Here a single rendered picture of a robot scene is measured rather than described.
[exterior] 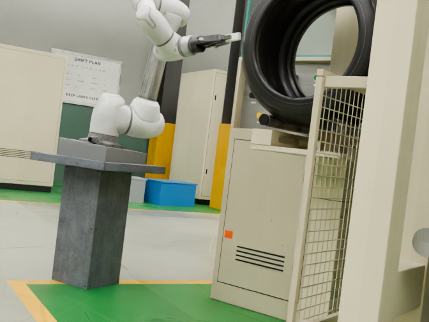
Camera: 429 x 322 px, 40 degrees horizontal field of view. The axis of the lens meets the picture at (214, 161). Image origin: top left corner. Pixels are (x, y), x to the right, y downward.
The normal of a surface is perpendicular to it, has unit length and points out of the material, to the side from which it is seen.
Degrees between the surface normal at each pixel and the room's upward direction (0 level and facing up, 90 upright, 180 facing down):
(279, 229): 90
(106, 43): 90
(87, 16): 90
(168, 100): 90
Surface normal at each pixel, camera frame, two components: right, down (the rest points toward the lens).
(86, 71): 0.49, 0.07
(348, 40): -0.59, -0.07
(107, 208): 0.85, 0.11
